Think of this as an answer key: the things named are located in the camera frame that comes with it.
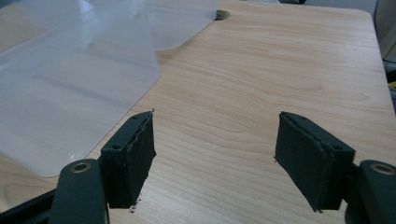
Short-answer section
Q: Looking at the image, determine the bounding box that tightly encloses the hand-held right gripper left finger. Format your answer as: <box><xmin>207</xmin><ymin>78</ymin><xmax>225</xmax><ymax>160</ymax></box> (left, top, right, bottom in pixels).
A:
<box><xmin>100</xmin><ymin>110</ymin><xmax>157</xmax><ymax>209</ymax></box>

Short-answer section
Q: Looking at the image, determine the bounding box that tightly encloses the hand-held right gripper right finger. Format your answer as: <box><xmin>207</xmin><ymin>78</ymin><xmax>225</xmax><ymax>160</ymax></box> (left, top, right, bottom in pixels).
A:
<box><xmin>274</xmin><ymin>111</ymin><xmax>356</xmax><ymax>213</ymax></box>

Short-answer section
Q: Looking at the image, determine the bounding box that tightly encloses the translucent plastic sheet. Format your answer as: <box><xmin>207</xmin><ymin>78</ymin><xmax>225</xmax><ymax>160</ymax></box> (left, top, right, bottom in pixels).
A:
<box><xmin>141</xmin><ymin>0</ymin><xmax>219</xmax><ymax>51</ymax></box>
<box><xmin>0</xmin><ymin>0</ymin><xmax>162</xmax><ymax>178</ymax></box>

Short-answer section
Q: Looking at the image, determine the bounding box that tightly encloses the dark object at desk edge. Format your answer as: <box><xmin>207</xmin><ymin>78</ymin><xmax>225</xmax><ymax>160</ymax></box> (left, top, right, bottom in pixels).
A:
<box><xmin>383</xmin><ymin>59</ymin><xmax>396</xmax><ymax>114</ymax></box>

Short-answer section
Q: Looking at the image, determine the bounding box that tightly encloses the grey chair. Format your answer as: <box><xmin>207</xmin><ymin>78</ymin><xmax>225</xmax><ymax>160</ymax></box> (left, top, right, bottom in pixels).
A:
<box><xmin>373</xmin><ymin>0</ymin><xmax>396</xmax><ymax>62</ymax></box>

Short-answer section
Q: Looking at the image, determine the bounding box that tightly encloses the round desk cable hole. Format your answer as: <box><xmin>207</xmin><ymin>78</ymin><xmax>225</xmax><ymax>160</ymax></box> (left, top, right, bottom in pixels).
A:
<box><xmin>214</xmin><ymin>9</ymin><xmax>232</xmax><ymax>21</ymax></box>

